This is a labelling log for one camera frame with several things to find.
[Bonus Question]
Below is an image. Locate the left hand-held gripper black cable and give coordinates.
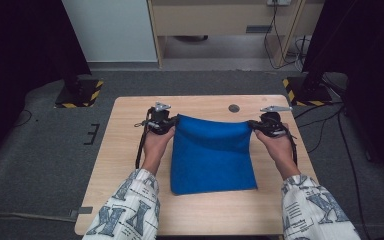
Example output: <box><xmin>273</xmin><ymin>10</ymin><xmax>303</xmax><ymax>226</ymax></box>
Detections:
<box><xmin>134</xmin><ymin>109</ymin><xmax>154</xmax><ymax>170</ymax></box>

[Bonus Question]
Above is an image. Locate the light wooden cabinet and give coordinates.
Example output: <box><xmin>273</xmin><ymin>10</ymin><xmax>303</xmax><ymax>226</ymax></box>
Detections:
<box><xmin>146</xmin><ymin>0</ymin><xmax>324</xmax><ymax>68</ymax></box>

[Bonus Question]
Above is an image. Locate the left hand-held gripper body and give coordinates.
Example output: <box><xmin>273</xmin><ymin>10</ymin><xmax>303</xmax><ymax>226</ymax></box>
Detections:
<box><xmin>145</xmin><ymin>102</ymin><xmax>174</xmax><ymax>136</ymax></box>

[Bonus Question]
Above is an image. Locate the white panel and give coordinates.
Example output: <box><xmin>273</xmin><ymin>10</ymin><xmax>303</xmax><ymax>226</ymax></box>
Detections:
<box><xmin>62</xmin><ymin>0</ymin><xmax>158</xmax><ymax>63</ymax></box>

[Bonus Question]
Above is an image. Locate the right hand-held gripper black cable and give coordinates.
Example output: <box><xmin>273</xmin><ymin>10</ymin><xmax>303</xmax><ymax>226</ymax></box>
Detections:
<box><xmin>284</xmin><ymin>128</ymin><xmax>299</xmax><ymax>166</ymax></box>

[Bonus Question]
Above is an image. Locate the black yellow striped stand base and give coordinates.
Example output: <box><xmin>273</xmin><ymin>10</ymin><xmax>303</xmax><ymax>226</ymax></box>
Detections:
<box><xmin>54</xmin><ymin>78</ymin><xmax>104</xmax><ymax>109</ymax></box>
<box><xmin>282</xmin><ymin>76</ymin><xmax>334</xmax><ymax>107</ymax></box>

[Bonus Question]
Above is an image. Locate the blue microfibre towel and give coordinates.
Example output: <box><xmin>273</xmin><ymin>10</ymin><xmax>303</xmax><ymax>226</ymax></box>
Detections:
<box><xmin>169</xmin><ymin>113</ymin><xmax>258</xmax><ymax>196</ymax></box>

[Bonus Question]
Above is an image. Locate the dark curtain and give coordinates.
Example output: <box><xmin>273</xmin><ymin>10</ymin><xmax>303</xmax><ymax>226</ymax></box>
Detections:
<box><xmin>0</xmin><ymin>0</ymin><xmax>93</xmax><ymax>168</ymax></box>
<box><xmin>301</xmin><ymin>0</ymin><xmax>384</xmax><ymax>183</ymax></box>

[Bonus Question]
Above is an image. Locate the thin black floor cable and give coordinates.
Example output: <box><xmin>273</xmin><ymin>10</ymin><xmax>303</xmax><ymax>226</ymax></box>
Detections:
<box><xmin>13</xmin><ymin>109</ymin><xmax>34</xmax><ymax>128</ymax></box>

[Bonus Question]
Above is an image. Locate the black hanging power cable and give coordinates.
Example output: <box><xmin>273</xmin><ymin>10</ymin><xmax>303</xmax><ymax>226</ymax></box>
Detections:
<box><xmin>263</xmin><ymin>3</ymin><xmax>302</xmax><ymax>71</ymax></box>

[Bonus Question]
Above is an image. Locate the grey tape piece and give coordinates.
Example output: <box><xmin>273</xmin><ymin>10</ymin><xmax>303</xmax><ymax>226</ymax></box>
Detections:
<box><xmin>69</xmin><ymin>206</ymin><xmax>94</xmax><ymax>220</ymax></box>

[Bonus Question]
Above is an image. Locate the person's right hand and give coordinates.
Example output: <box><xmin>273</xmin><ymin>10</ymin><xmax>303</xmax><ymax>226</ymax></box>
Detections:
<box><xmin>253</xmin><ymin>123</ymin><xmax>301</xmax><ymax>181</ymax></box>

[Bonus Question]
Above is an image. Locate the hand-held gripper black cable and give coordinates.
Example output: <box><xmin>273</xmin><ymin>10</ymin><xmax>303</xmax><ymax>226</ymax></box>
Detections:
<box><xmin>284</xmin><ymin>128</ymin><xmax>299</xmax><ymax>166</ymax></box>
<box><xmin>134</xmin><ymin>109</ymin><xmax>154</xmax><ymax>170</ymax></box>

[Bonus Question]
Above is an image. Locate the long black floor cable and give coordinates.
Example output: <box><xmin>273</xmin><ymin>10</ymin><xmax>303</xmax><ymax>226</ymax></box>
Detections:
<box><xmin>337</xmin><ymin>109</ymin><xmax>372</xmax><ymax>240</ymax></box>

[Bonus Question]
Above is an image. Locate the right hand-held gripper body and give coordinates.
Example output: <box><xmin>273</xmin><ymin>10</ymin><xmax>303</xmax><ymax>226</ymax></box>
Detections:
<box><xmin>259</xmin><ymin>105</ymin><xmax>294</xmax><ymax>138</ymax></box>

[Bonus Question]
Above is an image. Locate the person's left hand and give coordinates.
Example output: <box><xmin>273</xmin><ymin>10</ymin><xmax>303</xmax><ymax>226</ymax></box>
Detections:
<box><xmin>142</xmin><ymin>125</ymin><xmax>176</xmax><ymax>175</ymax></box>

